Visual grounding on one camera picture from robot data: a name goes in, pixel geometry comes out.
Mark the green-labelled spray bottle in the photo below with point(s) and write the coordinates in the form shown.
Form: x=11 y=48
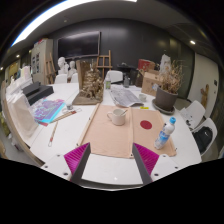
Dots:
x=108 y=82

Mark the small glass jar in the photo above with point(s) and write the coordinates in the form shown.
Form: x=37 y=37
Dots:
x=69 y=106

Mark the black backpack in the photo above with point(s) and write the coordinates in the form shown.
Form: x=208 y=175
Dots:
x=203 y=138

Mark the small yellow item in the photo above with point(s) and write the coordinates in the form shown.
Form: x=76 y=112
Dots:
x=144 y=107

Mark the white chair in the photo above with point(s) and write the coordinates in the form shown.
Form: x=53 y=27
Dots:
x=115 y=76
x=195 y=111
x=213 y=130

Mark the wooden stirring stick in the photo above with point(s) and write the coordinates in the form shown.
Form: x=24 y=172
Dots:
x=124 y=112

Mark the golden sculpture on wooden base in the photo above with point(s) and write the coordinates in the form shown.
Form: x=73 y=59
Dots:
x=90 y=86

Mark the long paintbrush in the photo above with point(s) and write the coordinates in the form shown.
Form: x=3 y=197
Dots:
x=53 y=133

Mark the blue-capped plastic drink bottle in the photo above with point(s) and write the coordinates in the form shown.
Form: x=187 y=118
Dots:
x=163 y=135

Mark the dry plant in grey pot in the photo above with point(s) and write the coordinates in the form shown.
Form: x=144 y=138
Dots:
x=165 y=98

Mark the flat round red coaster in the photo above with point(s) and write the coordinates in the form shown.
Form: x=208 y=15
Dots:
x=146 y=124

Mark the colourful painted picture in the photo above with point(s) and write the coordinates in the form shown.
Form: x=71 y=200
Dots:
x=48 y=111

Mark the white plaster bust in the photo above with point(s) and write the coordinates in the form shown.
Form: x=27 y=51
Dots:
x=62 y=65
x=72 y=68

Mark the red box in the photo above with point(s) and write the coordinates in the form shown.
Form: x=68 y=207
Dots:
x=146 y=64

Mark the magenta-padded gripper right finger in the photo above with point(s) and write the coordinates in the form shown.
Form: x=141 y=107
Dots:
x=150 y=161

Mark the white ceramic mug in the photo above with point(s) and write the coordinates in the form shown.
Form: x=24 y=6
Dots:
x=116 y=117

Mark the small white cup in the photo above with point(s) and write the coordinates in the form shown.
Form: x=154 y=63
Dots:
x=142 y=97

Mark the black wall screen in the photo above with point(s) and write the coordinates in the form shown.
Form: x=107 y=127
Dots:
x=78 y=45

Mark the brown cardboard box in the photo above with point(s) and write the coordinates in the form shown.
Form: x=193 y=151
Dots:
x=148 y=83

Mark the white cabinet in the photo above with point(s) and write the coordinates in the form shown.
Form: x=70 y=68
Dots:
x=40 y=60

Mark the black flat boxes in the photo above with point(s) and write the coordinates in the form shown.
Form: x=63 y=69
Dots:
x=38 y=92

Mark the wooden figure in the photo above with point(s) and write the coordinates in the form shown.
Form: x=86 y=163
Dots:
x=204 y=95

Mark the wooden easel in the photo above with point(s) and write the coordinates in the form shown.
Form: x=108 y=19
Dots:
x=104 y=63

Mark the grey round plant saucer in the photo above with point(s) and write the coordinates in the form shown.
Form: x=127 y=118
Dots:
x=158 y=108

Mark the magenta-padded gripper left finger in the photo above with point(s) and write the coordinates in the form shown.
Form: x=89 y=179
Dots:
x=71 y=163

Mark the long ceiling light strip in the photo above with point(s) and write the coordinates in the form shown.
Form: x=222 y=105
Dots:
x=50 y=13

